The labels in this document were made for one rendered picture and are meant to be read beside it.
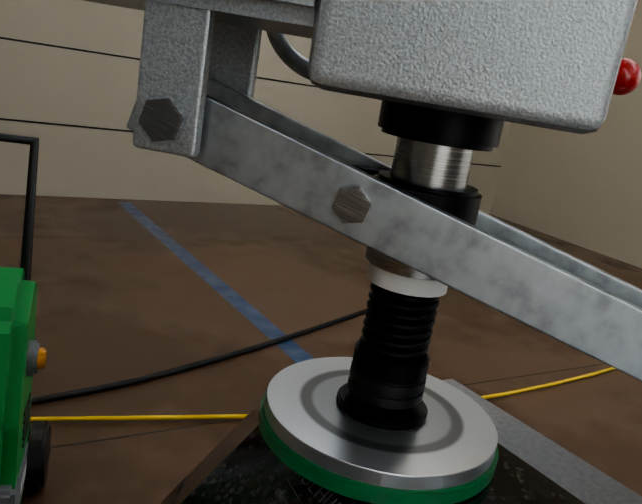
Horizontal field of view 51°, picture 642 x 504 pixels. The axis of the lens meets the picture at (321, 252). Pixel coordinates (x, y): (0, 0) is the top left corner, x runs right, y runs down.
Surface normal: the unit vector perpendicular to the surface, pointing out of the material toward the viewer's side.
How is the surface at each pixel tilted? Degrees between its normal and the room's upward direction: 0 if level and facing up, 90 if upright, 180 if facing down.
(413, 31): 90
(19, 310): 34
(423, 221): 90
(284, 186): 90
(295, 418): 0
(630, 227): 90
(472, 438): 0
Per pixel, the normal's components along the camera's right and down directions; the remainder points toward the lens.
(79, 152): 0.51, 0.30
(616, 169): -0.84, 0.00
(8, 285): 0.28, -0.63
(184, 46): -0.13, 0.24
